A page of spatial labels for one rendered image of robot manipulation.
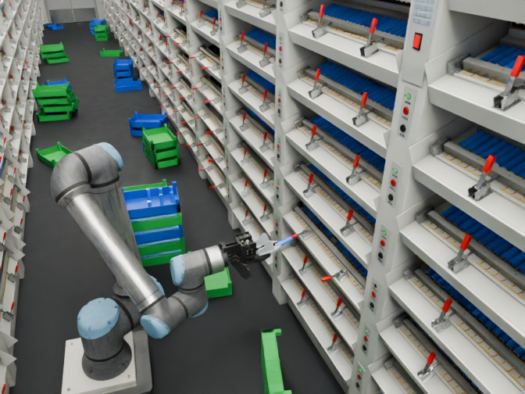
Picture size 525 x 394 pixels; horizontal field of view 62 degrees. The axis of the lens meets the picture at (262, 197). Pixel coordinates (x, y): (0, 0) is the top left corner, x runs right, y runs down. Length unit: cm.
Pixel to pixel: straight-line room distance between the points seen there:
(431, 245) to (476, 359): 27
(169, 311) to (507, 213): 98
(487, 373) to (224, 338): 123
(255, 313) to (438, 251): 123
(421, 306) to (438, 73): 59
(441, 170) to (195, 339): 140
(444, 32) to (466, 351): 72
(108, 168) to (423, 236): 103
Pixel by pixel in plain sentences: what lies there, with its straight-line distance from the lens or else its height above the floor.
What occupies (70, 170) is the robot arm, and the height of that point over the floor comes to 92.
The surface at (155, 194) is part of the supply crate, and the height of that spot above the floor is 34.
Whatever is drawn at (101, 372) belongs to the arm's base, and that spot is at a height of 14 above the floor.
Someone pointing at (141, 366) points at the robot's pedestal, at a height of 6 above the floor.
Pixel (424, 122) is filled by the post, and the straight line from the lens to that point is 107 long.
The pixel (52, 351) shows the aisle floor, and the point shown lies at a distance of 223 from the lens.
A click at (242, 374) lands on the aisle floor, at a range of 196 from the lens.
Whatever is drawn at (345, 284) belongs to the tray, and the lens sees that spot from 156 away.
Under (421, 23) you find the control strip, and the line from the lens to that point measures 104.
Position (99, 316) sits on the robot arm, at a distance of 176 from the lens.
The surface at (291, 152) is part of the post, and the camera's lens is 176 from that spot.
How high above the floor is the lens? 156
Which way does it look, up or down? 31 degrees down
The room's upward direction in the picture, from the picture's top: straight up
